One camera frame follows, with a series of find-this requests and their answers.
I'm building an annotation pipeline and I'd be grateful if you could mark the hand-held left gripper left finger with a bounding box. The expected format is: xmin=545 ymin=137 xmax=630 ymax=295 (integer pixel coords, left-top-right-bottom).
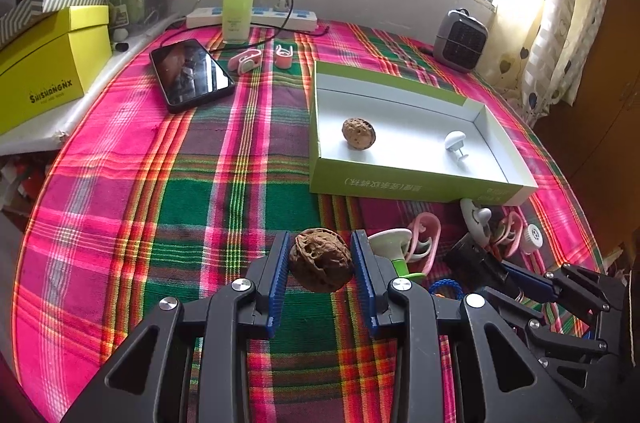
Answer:
xmin=60 ymin=230 xmax=292 ymax=423

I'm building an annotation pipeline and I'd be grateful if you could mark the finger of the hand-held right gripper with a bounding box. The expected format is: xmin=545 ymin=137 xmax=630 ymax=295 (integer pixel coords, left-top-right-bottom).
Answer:
xmin=500 ymin=260 xmax=628 ymax=335
xmin=475 ymin=285 xmax=608 ymax=361

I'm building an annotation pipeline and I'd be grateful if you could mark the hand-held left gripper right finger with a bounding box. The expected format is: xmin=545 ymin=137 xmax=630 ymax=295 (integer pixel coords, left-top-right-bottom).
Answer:
xmin=350 ymin=230 xmax=583 ymax=423

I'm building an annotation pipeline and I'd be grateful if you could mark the brown walnut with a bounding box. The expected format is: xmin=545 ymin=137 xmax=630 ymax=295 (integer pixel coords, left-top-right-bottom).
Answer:
xmin=289 ymin=228 xmax=357 ymax=293
xmin=341 ymin=117 xmax=377 ymax=150

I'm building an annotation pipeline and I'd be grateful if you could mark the white bottle cap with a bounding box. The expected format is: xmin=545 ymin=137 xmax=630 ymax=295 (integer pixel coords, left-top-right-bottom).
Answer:
xmin=521 ymin=224 xmax=545 ymax=253

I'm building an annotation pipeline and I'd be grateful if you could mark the green and white spool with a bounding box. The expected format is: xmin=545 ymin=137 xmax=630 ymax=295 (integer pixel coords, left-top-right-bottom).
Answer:
xmin=369 ymin=228 xmax=428 ymax=284

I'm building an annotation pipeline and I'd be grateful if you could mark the blue braided cord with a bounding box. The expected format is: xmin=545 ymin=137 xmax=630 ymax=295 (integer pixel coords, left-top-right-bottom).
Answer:
xmin=429 ymin=278 xmax=463 ymax=301

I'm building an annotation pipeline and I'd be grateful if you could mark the pink loop clip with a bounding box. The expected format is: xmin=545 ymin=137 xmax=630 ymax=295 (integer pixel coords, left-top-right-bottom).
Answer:
xmin=404 ymin=212 xmax=442 ymax=274

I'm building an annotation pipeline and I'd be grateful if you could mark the green and white cardboard box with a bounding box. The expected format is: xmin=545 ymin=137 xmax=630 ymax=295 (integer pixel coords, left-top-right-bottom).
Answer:
xmin=309 ymin=60 xmax=540 ymax=207

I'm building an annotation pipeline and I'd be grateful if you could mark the white hook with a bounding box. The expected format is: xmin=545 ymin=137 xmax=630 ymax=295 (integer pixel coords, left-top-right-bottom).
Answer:
xmin=460 ymin=198 xmax=493 ymax=249

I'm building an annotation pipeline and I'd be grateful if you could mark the pink green plaid tablecloth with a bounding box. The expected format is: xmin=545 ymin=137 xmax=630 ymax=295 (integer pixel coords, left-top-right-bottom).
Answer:
xmin=12 ymin=20 xmax=606 ymax=423

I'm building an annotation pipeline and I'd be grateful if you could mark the white mushroom-shaped knob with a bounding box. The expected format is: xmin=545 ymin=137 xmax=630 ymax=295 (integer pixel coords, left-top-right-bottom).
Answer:
xmin=444 ymin=130 xmax=470 ymax=162

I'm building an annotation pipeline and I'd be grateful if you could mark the brown wooden cabinet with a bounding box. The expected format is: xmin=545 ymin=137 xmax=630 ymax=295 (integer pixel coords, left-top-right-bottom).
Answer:
xmin=530 ymin=0 xmax=640 ymax=254

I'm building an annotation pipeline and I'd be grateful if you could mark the black smartphone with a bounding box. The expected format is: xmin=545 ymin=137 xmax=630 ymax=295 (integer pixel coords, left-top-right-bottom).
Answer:
xmin=149 ymin=38 xmax=236 ymax=114

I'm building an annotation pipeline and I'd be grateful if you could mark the grey small heater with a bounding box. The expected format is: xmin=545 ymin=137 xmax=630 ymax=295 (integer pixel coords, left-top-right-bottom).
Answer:
xmin=432 ymin=9 xmax=489 ymax=74

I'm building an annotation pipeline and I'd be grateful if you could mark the white power strip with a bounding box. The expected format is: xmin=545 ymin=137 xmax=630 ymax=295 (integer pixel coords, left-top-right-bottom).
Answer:
xmin=186 ymin=6 xmax=319 ymax=32

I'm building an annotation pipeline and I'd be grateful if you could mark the patterned curtain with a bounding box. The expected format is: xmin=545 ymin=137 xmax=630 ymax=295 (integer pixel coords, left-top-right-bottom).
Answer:
xmin=492 ymin=0 xmax=613 ymax=118

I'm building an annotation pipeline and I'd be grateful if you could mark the yellow cardboard box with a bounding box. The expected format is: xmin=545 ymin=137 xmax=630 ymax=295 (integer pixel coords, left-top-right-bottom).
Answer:
xmin=0 ymin=5 xmax=112 ymax=136

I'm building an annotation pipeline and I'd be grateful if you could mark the pink ring clip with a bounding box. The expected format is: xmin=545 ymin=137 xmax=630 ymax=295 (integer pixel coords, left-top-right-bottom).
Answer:
xmin=492 ymin=210 xmax=526 ymax=254

